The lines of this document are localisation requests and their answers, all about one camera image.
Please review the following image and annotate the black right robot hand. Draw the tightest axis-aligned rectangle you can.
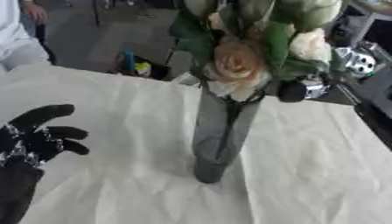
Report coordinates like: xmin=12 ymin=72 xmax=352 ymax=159
xmin=276 ymin=76 xmax=339 ymax=103

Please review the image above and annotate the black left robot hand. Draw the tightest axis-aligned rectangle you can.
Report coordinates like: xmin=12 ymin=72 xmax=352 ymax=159
xmin=0 ymin=103 xmax=92 ymax=169

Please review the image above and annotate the grey glass vase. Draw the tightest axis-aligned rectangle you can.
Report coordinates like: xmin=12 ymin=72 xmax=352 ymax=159
xmin=191 ymin=79 xmax=269 ymax=185

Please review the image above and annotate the green leafy flower bunch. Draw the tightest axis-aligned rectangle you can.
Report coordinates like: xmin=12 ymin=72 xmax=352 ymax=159
xmin=168 ymin=0 xmax=353 ymax=102

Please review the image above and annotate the white artificial rose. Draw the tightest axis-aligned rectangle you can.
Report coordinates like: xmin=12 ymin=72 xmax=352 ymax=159
xmin=286 ymin=28 xmax=334 ymax=64

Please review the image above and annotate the peach artificial rose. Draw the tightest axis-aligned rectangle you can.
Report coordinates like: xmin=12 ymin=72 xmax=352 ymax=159
xmin=213 ymin=39 xmax=269 ymax=83

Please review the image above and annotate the person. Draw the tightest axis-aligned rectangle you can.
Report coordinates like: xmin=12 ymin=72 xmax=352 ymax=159
xmin=0 ymin=0 xmax=59 ymax=73

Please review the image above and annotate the grey furniture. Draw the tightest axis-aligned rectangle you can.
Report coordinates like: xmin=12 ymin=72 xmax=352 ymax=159
xmin=344 ymin=0 xmax=392 ymax=49

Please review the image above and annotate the blue bottle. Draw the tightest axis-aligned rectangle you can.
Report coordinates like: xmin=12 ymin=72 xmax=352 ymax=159
xmin=121 ymin=50 xmax=138 ymax=74

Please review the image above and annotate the yellow and white object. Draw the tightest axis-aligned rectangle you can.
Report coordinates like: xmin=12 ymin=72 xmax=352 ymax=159
xmin=133 ymin=61 xmax=155 ymax=79

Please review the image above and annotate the person's hand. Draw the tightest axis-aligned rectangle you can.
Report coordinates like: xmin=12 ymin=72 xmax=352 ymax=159
xmin=21 ymin=1 xmax=51 ymax=25

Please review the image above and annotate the dark bag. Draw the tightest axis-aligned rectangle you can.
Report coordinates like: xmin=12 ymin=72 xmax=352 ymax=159
xmin=113 ymin=51 xmax=175 ymax=82

